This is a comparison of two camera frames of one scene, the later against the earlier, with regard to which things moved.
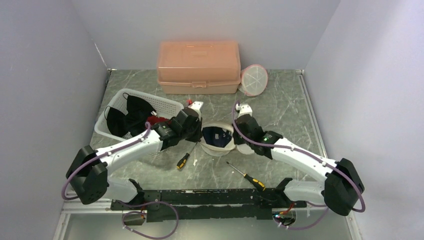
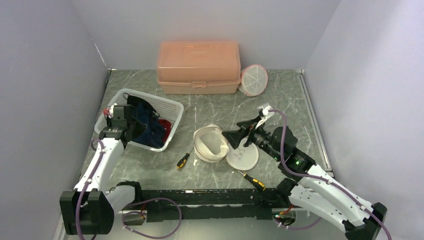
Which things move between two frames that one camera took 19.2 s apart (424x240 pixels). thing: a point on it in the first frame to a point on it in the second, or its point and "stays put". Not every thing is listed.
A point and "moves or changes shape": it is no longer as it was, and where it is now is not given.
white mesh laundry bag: [212, 150] moves or changes shape
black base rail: [159, 205] stays put
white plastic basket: [116, 98] stays put
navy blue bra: [216, 136] moves or changes shape
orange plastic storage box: [198, 67] stays put
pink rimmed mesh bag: [254, 79] stays put
